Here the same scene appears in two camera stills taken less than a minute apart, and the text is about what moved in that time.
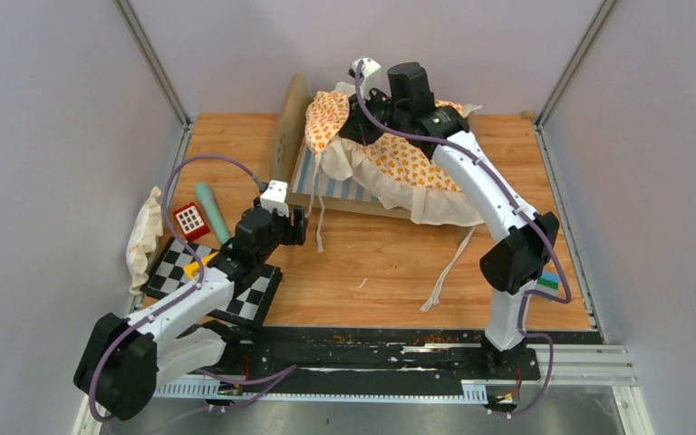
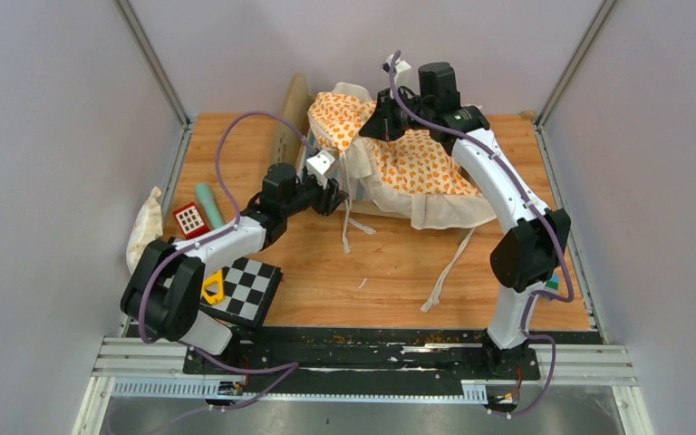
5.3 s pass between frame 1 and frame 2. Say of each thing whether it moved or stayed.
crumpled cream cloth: stayed
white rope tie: stayed
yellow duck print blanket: moved
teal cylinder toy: stayed
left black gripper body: moved
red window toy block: stayed
